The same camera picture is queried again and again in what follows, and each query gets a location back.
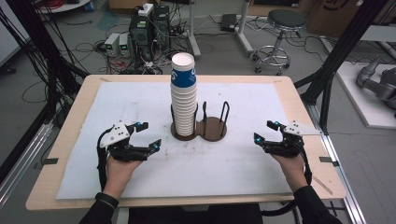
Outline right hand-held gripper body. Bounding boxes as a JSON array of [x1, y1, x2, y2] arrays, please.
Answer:
[[263, 120, 324, 158]]

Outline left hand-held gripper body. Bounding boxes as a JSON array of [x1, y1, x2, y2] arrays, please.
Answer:
[[98, 121, 149, 163]]

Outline stack of paper cups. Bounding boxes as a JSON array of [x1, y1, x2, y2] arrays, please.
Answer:
[[170, 84, 199, 137]]

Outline brown cup holder black wires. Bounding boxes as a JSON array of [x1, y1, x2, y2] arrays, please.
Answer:
[[169, 101, 232, 143]]

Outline person's right hand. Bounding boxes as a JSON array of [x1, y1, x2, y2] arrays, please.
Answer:
[[269, 152, 310, 193]]

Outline person's left hand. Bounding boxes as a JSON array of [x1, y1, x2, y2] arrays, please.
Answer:
[[102, 154, 143, 201]]

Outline white foam mat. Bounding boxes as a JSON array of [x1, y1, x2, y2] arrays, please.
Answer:
[[55, 81, 295, 201]]

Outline black wristband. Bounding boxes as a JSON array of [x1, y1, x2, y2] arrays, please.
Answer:
[[94, 191, 120, 209]]

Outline person's dark clothing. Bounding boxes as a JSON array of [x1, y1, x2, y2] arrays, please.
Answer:
[[126, 203, 265, 224]]

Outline grey power supply unit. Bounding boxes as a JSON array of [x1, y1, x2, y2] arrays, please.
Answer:
[[119, 33, 132, 58], [104, 32, 121, 58]]

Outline white platform board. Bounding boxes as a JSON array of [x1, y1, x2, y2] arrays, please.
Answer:
[[335, 61, 396, 131]]

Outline black computer tower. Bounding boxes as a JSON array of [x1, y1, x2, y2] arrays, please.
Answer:
[[128, 5, 172, 63]]

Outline white desk leg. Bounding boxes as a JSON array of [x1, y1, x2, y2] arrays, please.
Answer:
[[235, 0, 255, 56], [186, 0, 203, 59]]

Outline black round stool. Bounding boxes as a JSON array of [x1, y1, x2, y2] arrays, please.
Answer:
[[252, 8, 308, 77]]

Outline black box device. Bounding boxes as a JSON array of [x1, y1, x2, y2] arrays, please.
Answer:
[[219, 13, 238, 33]]

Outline white power adapter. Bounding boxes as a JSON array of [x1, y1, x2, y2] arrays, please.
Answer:
[[137, 3, 155, 18]]

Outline brown cardboard box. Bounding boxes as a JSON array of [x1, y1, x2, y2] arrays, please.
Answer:
[[305, 0, 370, 39]]

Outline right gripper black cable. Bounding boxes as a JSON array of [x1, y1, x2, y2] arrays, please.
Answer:
[[261, 140, 314, 217]]

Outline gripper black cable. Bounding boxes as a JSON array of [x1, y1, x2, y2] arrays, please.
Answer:
[[261, 140, 314, 217], [95, 125, 117, 192]]

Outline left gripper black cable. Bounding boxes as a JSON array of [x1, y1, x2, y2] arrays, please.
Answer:
[[95, 125, 117, 192]]

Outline aluminium rail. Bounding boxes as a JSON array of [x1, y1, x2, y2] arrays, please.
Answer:
[[305, 102, 367, 224], [0, 120, 54, 208]]

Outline black metal frame post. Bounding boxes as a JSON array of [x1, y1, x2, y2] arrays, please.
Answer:
[[293, 0, 390, 135], [5, 0, 91, 127]]

